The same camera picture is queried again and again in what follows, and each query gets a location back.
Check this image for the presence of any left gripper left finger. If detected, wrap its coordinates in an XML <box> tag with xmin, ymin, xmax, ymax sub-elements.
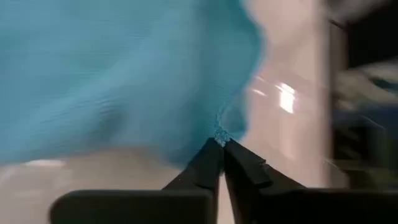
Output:
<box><xmin>49</xmin><ymin>138</ymin><xmax>225</xmax><ymax>224</ymax></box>

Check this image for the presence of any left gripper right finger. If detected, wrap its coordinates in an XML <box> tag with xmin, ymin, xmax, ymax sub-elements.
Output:
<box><xmin>223</xmin><ymin>138</ymin><xmax>398</xmax><ymax>224</ymax></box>

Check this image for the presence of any blue microfibre towel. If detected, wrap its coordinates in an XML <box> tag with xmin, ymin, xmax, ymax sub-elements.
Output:
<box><xmin>0</xmin><ymin>0</ymin><xmax>266</xmax><ymax>170</ymax></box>

